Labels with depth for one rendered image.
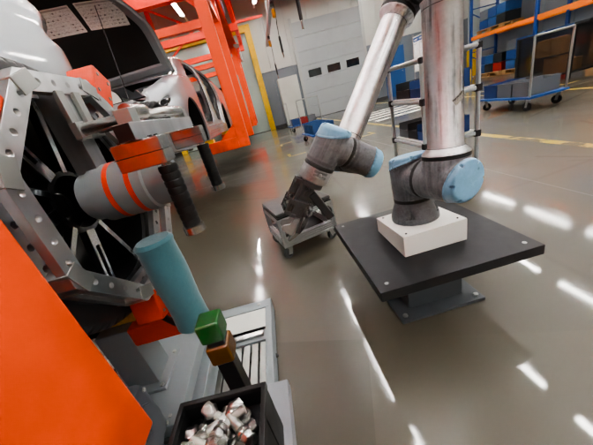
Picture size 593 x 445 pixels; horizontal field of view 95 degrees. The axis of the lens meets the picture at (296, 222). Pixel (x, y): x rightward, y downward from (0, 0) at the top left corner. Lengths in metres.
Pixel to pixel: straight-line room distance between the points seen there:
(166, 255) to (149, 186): 0.17
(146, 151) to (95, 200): 0.26
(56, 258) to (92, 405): 0.26
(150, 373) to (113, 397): 0.57
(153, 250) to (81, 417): 0.32
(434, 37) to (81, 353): 1.07
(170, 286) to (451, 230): 0.99
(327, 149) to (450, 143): 0.43
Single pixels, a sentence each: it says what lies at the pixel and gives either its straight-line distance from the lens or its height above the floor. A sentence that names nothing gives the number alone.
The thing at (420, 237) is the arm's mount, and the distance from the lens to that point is 1.14.
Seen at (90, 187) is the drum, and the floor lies 0.88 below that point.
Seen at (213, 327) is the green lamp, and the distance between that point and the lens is 0.48.
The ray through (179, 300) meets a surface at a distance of 0.73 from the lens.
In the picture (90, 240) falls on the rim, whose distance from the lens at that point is 0.88.
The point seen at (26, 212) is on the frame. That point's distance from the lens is 0.62.
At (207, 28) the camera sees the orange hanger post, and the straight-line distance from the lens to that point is 4.52.
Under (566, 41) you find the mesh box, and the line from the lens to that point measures 8.49.
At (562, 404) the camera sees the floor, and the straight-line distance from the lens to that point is 1.20.
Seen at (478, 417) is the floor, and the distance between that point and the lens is 1.11.
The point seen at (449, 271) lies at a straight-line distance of 1.08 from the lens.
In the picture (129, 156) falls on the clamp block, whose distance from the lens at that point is 0.58.
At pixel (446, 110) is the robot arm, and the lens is 1.01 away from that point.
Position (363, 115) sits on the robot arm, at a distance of 0.98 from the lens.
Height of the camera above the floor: 0.94
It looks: 23 degrees down
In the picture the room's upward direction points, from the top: 15 degrees counter-clockwise
